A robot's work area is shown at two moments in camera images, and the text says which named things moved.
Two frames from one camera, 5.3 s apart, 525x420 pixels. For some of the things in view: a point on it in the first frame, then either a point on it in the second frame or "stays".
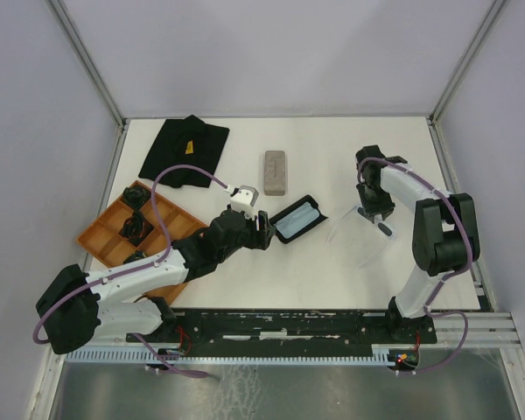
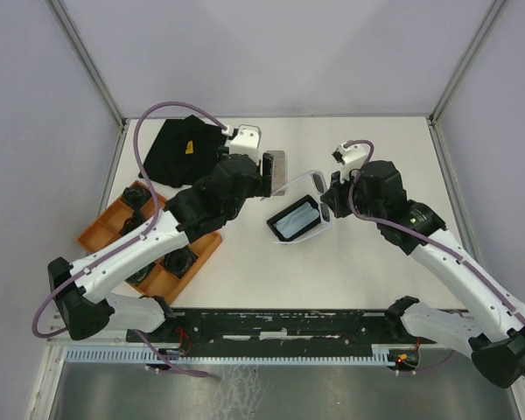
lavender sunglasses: [359, 238] → [320, 189]
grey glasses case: [275, 172] stays
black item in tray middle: [136, 228] stays
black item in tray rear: [136, 196] stays
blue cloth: [297, 220] stays
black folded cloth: [185, 141] stays
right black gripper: [386, 207] → [334, 198]
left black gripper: [260, 239] → [263, 184]
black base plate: [286, 333] stays
